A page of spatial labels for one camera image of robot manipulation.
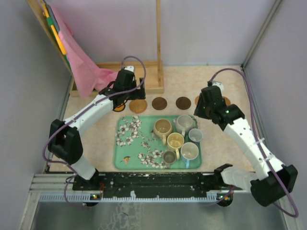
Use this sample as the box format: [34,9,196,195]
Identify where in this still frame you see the light woven coaster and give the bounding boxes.
[195,96,199,105]

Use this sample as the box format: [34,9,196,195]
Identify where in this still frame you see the light brown wooden coaster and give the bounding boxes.
[224,97,231,106]

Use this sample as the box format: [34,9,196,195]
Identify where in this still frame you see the woven rattan coaster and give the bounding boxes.
[129,99,148,114]

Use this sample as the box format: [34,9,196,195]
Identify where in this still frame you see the dark brown wooden coaster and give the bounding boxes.
[176,96,191,110]

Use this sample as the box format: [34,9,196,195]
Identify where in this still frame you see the white grey mug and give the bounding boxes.
[175,115,194,137]

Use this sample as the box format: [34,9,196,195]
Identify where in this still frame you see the dark reddish wooden coaster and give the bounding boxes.
[152,97,167,110]

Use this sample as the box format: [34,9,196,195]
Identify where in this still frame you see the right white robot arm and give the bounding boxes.
[194,83,298,207]

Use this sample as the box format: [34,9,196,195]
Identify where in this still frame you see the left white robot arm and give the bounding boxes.
[47,66,145,190]

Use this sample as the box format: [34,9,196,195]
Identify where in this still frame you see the small blue-grey cup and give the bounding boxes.
[188,128,203,143]

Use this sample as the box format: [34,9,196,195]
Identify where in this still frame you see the small grey cup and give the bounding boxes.
[163,151,177,168]

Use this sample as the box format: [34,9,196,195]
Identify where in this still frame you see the wooden rack stand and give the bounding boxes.
[26,0,164,97]

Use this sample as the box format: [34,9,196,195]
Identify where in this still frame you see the pink cloth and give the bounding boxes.
[50,5,118,98]

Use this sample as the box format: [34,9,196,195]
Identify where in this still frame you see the yellow mug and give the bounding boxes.
[167,133,185,160]

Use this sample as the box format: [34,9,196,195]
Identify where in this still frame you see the light blue mug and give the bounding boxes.
[180,142,199,169]

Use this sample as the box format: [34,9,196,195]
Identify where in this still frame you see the beige mug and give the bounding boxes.
[153,119,173,145]

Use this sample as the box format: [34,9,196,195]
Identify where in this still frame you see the green floral tray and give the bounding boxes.
[113,115,203,170]

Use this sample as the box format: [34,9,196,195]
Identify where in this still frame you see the yellow green hanger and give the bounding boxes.
[40,0,67,55]

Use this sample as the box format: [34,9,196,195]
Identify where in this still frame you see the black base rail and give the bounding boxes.
[72,171,234,198]

